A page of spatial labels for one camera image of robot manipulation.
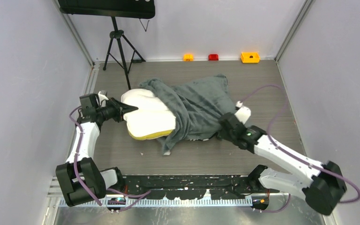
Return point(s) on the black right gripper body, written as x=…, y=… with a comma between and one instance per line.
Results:
x=228, y=136

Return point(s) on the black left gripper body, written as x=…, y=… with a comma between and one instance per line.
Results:
x=111, y=110

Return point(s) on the white and yellow pillow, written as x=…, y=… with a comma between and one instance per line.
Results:
x=151, y=120

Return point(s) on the grey plush pillowcase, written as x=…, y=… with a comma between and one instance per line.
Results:
x=197, y=106

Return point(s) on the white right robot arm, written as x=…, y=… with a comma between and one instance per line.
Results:
x=317, y=183

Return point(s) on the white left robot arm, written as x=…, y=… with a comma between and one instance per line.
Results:
x=79, y=178

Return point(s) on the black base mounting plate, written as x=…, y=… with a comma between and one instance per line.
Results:
x=189, y=187

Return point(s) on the black tripod stand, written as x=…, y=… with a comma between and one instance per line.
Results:
x=117, y=36

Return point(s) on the yellow small bin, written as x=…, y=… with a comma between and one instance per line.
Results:
x=250, y=57

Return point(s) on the red small block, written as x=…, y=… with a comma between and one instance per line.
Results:
x=213, y=57

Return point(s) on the orange small block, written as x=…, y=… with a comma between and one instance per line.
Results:
x=188, y=57

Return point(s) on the black panel on tripod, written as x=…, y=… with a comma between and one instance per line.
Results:
x=140, y=9

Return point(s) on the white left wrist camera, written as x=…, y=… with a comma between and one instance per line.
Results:
x=102, y=98

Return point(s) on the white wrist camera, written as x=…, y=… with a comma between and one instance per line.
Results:
x=102, y=98
x=243, y=113

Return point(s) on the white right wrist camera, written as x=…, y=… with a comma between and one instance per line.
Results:
x=243, y=113

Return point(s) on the aluminium left side rail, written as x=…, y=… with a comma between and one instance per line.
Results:
x=85, y=137

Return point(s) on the aluminium rail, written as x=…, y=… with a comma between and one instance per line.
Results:
x=117, y=200
x=85, y=137

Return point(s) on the aluminium front rail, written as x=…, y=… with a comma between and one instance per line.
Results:
x=117, y=200

